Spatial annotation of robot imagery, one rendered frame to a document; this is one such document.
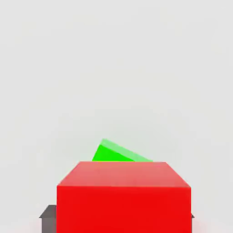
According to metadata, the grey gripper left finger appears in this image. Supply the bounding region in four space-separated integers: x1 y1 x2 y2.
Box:
38 204 57 233

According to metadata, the small red cube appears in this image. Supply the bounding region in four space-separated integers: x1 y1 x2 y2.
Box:
56 161 192 233

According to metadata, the small green cube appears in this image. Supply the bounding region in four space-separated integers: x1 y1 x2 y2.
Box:
91 138 154 162

